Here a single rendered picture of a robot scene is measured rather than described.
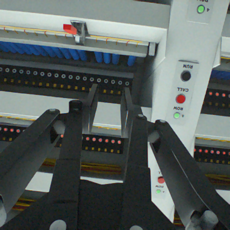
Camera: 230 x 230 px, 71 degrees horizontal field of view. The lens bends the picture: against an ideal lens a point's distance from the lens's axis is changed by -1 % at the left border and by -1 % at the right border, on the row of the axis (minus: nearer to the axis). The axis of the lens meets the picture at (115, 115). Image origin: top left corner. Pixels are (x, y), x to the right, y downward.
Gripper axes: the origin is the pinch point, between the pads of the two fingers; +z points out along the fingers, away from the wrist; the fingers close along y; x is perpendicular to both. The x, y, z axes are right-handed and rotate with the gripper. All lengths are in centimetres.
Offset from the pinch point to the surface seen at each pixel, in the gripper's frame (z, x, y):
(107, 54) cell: 22.5, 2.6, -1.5
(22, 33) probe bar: 20.0, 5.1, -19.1
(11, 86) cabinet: 32.7, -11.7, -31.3
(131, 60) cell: 23.5, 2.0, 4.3
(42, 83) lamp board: 28.6, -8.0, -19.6
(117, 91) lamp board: 28.1, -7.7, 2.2
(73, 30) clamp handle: 10.9, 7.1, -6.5
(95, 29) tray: 18.1, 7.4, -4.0
